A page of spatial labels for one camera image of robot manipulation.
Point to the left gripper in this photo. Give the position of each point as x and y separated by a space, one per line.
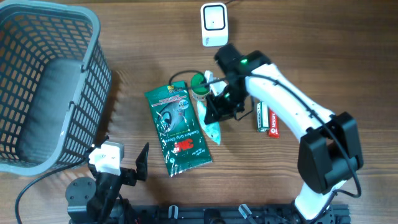
130 176

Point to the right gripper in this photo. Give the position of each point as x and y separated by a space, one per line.
217 113

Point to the teal wet wipes pack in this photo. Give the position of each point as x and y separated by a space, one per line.
213 130

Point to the green lid jar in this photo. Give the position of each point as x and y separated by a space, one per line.
199 92

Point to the green 3M gloves package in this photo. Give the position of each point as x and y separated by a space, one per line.
181 139

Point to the green white gum pack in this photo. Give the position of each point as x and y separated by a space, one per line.
262 117

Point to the red Nescafe stick sachet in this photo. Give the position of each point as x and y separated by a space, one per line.
273 125

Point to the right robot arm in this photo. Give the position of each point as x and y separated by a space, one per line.
330 151

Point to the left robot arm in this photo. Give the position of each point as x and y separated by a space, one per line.
97 199

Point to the white barcode scanner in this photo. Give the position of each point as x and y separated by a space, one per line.
214 24

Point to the grey plastic basket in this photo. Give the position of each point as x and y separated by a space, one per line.
55 81

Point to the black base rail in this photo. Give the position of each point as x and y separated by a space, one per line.
268 214

